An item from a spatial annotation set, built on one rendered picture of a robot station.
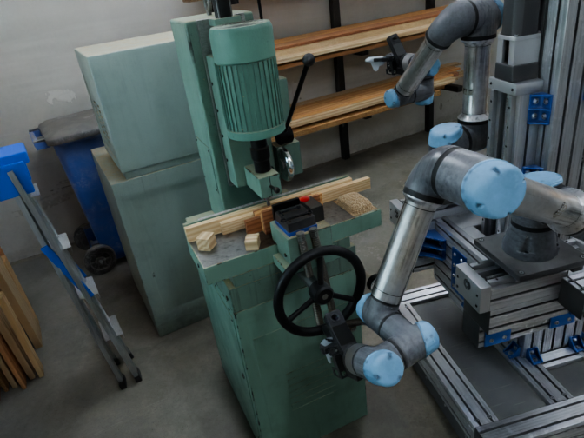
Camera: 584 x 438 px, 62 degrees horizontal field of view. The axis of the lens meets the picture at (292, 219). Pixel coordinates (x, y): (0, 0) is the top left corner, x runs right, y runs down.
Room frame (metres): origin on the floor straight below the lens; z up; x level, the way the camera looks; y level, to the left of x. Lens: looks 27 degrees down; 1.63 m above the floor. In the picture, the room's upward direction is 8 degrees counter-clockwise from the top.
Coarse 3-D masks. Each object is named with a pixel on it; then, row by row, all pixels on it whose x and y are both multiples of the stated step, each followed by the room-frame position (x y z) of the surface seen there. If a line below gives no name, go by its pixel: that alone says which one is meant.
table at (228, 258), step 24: (336, 216) 1.38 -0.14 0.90; (360, 216) 1.36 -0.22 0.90; (216, 240) 1.33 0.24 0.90; (240, 240) 1.31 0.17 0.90; (264, 240) 1.29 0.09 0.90; (336, 240) 1.33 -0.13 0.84; (216, 264) 1.19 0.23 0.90; (240, 264) 1.22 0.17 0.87; (264, 264) 1.24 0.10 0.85; (288, 264) 1.19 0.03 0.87; (312, 264) 1.19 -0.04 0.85
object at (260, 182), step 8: (248, 168) 1.48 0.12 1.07; (248, 176) 1.47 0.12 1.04; (256, 176) 1.39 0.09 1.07; (264, 176) 1.38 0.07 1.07; (272, 176) 1.39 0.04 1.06; (248, 184) 1.49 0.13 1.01; (256, 184) 1.40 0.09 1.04; (264, 184) 1.38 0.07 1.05; (272, 184) 1.39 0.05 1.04; (280, 184) 1.40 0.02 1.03; (256, 192) 1.41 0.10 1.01; (264, 192) 1.38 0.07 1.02; (272, 192) 1.38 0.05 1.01; (280, 192) 1.39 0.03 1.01
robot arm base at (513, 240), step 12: (516, 228) 1.16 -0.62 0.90; (528, 228) 1.13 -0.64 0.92; (504, 240) 1.19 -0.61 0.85; (516, 240) 1.15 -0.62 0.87; (528, 240) 1.13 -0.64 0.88; (540, 240) 1.11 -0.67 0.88; (552, 240) 1.12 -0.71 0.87; (516, 252) 1.13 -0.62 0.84; (528, 252) 1.12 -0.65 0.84; (540, 252) 1.10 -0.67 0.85; (552, 252) 1.11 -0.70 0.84
